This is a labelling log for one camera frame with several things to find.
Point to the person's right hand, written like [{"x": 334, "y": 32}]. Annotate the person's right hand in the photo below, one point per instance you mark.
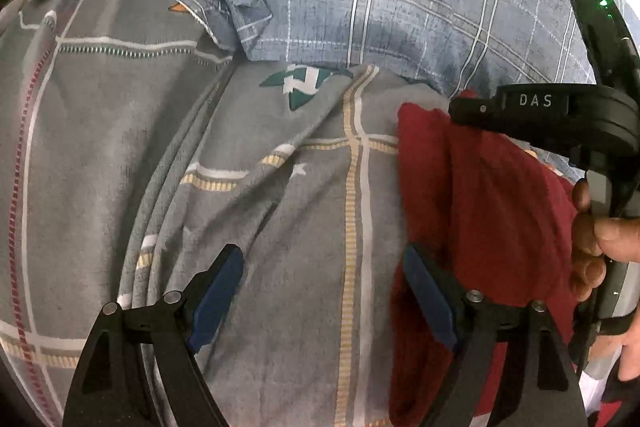
[{"x": 595, "y": 252}]

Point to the dark red small garment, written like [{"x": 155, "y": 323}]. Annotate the dark red small garment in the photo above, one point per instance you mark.
[{"x": 495, "y": 217}]

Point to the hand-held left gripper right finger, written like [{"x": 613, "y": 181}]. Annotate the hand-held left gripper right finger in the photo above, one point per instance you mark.
[{"x": 429, "y": 299}]

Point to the grey patterned bed sheet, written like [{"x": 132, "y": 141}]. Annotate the grey patterned bed sheet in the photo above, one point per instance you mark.
[{"x": 125, "y": 167}]

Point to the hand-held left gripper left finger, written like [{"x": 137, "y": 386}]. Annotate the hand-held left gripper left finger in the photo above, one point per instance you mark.
[{"x": 216, "y": 302}]

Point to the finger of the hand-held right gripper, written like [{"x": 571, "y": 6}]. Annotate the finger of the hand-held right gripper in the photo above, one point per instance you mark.
[{"x": 510, "y": 109}]

